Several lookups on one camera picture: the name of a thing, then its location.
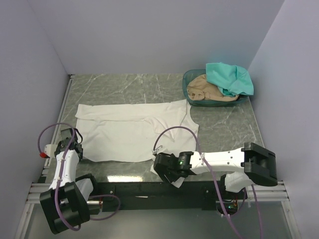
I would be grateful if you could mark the beige t shirt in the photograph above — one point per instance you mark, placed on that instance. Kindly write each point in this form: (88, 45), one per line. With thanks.
(199, 89)

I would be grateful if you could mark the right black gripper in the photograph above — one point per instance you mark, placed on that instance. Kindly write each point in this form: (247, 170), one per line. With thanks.
(161, 174)

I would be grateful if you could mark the black base crossbar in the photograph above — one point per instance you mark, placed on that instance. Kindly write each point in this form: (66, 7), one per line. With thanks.
(158, 195)

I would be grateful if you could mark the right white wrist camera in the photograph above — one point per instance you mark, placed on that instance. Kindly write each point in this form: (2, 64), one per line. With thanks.
(158, 150)

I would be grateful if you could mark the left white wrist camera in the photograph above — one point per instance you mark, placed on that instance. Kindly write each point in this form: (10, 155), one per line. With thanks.
(49, 151)

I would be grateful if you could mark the teal t shirt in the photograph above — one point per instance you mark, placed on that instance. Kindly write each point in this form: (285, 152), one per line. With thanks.
(231, 80)

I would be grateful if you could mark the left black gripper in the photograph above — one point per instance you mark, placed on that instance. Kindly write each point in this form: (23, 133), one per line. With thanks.
(80, 157)

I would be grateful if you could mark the aluminium frame rail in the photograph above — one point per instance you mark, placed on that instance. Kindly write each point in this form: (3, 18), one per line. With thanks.
(264, 194)

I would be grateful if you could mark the teal plastic laundry basket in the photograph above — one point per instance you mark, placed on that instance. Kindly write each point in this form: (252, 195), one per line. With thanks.
(191, 75)

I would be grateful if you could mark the white printed t shirt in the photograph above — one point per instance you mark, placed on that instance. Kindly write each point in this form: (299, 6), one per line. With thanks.
(130, 133)

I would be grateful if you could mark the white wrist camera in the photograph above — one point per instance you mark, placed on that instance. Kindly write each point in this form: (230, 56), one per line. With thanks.
(158, 150)
(49, 151)

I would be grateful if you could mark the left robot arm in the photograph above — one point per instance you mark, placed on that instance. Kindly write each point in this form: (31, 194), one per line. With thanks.
(65, 203)

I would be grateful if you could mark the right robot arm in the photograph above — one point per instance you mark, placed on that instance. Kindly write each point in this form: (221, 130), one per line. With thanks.
(245, 166)

